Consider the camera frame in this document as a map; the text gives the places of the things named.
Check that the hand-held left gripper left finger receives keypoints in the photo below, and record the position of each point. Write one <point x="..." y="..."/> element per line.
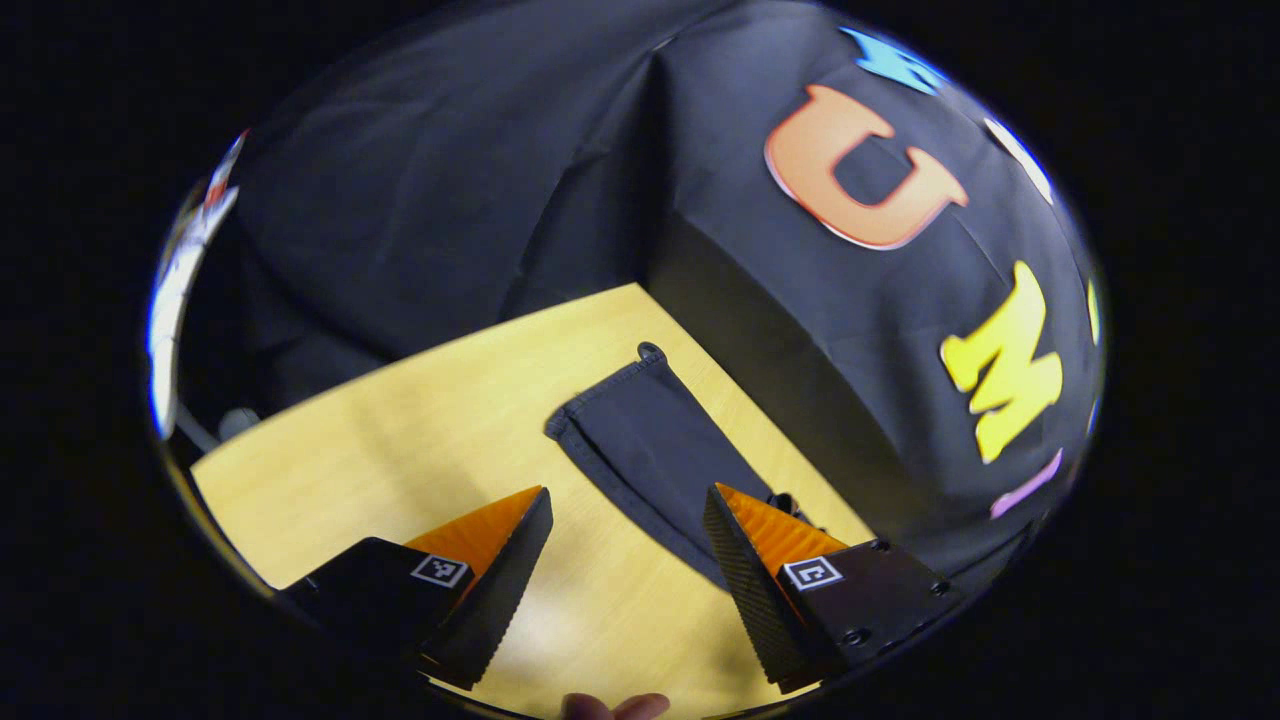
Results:
<point x="500" y="590"/>

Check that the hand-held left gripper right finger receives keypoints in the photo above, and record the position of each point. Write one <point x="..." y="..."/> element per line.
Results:
<point x="750" y="590"/>

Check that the dark grey jeans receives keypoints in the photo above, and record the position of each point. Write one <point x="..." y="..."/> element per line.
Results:
<point x="650" y="450"/>

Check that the black table grommet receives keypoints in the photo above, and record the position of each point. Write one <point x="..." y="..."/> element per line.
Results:
<point x="651" y="350"/>

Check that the black backdrop cloth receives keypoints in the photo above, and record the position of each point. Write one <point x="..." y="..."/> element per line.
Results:
<point x="450" y="200"/>

